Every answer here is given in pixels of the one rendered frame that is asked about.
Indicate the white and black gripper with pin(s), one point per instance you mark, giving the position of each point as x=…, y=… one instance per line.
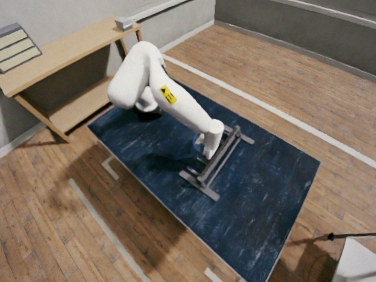
x=207, y=153

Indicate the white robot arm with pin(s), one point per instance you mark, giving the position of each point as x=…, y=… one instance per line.
x=145, y=64

